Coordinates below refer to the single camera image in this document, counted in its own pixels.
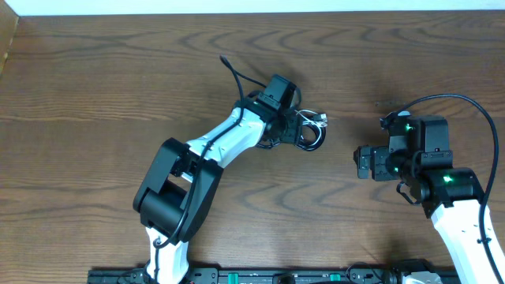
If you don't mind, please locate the white USB cable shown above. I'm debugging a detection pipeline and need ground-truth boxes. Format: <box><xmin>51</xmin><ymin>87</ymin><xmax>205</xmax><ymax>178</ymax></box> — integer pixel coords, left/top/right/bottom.
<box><xmin>294</xmin><ymin>109</ymin><xmax>329</xmax><ymax>145</ymax></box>

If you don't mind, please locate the thick black USB cable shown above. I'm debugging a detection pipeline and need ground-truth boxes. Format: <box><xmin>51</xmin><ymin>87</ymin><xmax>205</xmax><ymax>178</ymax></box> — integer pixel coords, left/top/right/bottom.
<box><xmin>256</xmin><ymin>121</ymin><xmax>327</xmax><ymax>152</ymax></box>

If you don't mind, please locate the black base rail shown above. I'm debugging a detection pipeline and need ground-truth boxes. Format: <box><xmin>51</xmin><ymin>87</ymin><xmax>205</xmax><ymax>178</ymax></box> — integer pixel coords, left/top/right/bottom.
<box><xmin>86</xmin><ymin>266</ymin><xmax>461</xmax><ymax>284</ymax></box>

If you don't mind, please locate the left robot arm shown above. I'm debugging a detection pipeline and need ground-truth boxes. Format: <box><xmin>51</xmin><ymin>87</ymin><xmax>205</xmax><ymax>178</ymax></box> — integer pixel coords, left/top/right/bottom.
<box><xmin>133</xmin><ymin>75</ymin><xmax>301</xmax><ymax>283</ymax></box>

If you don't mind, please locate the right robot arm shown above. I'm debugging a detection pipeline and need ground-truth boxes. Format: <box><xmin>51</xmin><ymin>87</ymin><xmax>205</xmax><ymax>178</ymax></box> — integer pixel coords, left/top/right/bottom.
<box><xmin>353</xmin><ymin>111</ymin><xmax>504</xmax><ymax>283</ymax></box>

